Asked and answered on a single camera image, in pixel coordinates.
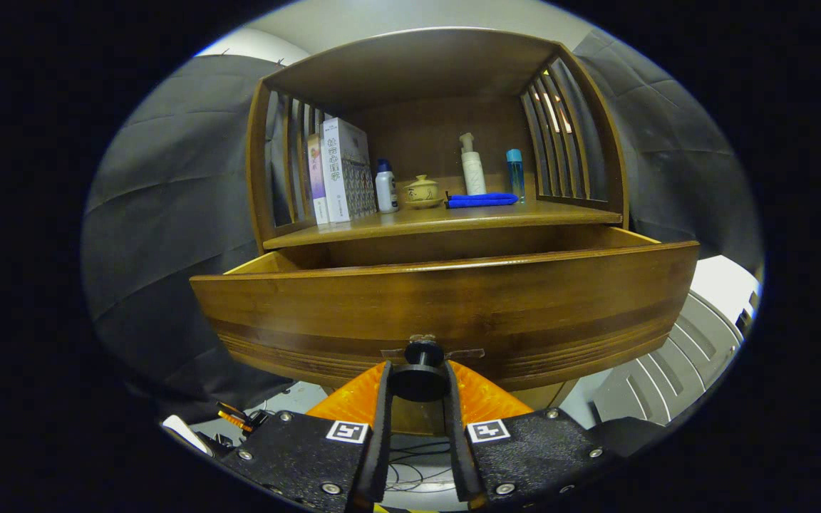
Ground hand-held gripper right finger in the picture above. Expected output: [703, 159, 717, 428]
[442, 360, 609, 510]

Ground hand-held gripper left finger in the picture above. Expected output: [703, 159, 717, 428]
[229, 361, 394, 513]

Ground black drawer knob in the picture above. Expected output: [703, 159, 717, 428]
[389, 341, 448, 403]

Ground brown wooden drawer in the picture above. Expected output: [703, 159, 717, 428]
[190, 227, 701, 393]

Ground white metal filing cabinet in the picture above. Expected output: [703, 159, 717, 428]
[582, 255, 764, 428]

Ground wooden countertop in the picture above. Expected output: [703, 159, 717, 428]
[262, 198, 624, 250]

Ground brown wooden cabinet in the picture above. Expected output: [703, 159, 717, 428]
[245, 27, 629, 435]

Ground blue folded cloth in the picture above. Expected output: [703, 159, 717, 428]
[445, 192, 519, 209]

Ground white bottle with blue cap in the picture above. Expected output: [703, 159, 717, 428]
[375, 158, 400, 214]

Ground yellow ceramic lidded teacup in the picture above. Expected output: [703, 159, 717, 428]
[403, 175, 444, 209]

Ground white pump bottle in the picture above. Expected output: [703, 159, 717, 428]
[459, 133, 487, 197]

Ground thin purple book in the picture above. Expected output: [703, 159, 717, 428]
[306, 133, 330, 226]

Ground clear blue bottle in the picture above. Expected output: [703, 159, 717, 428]
[505, 148, 526, 204]

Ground white patterned book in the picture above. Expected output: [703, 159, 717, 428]
[320, 118, 378, 224]

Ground black backdrop cloth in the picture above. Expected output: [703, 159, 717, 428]
[81, 32, 764, 421]

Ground black floor cables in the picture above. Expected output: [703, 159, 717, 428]
[386, 435, 458, 492]

